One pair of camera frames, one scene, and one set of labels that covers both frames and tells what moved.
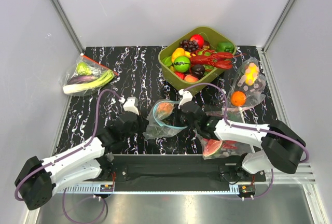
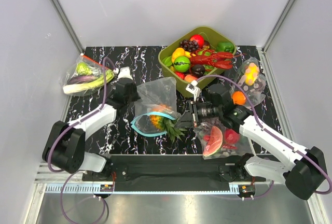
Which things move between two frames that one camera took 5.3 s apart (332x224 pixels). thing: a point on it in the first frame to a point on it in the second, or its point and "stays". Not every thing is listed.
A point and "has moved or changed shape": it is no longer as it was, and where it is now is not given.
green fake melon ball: x=181 y=64 stays
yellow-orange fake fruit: x=179 y=52 stays
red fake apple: x=199 y=38 stays
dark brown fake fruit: x=198 y=70 stays
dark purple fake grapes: x=189 y=45 stays
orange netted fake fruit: x=163 y=110 to x=168 y=125
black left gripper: x=139 y=121 to x=135 y=97
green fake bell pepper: x=225 y=46 stays
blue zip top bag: x=158 y=110 has moved or changed shape
